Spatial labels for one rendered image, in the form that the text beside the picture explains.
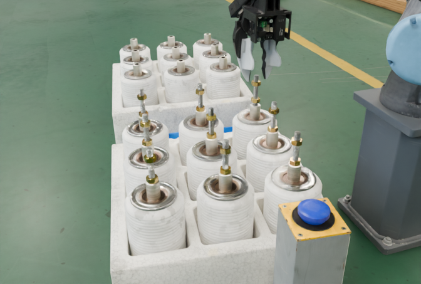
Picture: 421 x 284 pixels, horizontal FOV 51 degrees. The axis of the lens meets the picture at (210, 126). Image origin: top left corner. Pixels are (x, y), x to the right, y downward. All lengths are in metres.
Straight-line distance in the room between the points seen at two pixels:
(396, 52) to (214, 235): 0.41
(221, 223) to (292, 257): 0.18
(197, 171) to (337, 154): 0.62
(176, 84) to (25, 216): 0.50
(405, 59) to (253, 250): 0.38
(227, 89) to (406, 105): 0.50
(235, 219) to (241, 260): 0.07
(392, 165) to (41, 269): 0.74
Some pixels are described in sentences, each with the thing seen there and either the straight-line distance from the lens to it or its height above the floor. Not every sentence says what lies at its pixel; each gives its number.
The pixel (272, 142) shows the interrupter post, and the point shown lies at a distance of 0.84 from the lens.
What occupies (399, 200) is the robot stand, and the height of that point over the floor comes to 0.12.
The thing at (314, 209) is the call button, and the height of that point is 0.33.
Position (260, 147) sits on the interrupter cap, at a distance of 0.84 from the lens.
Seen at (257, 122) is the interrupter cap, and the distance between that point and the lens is 0.93.
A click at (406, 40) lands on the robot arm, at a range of 0.73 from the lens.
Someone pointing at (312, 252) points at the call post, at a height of 0.29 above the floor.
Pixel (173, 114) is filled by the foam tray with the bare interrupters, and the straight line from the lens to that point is 1.18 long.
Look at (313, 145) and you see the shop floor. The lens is 1.37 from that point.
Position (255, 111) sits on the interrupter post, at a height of 0.27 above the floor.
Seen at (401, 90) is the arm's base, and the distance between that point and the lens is 0.91.
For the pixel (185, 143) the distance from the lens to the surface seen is 0.91.
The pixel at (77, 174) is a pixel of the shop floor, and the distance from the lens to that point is 1.27.
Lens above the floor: 0.68
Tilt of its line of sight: 28 degrees down
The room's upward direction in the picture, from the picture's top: 1 degrees counter-clockwise
